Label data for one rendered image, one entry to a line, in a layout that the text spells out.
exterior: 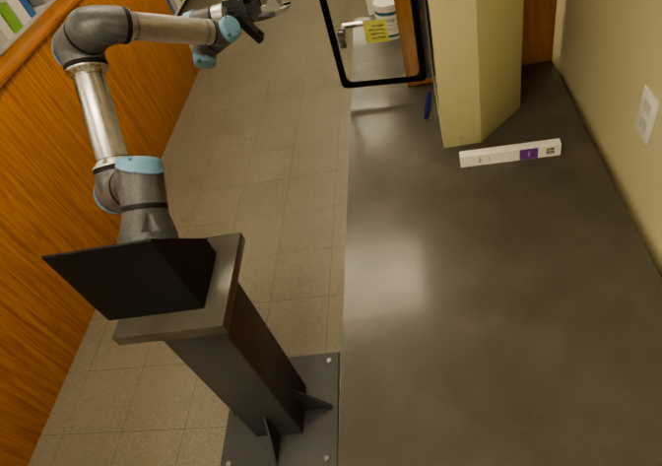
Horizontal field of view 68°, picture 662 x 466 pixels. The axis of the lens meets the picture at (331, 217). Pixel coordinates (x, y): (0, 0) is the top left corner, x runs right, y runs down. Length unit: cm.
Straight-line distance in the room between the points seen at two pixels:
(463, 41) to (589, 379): 83
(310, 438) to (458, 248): 113
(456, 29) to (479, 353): 78
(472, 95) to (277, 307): 148
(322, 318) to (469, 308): 128
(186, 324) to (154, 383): 122
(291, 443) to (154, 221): 117
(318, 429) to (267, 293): 77
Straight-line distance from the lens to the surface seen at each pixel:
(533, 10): 180
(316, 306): 241
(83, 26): 147
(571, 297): 121
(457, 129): 152
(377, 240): 133
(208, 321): 134
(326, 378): 220
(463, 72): 141
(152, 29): 152
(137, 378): 264
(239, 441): 223
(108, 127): 149
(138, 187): 132
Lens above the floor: 194
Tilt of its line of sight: 45 degrees down
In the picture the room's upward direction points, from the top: 20 degrees counter-clockwise
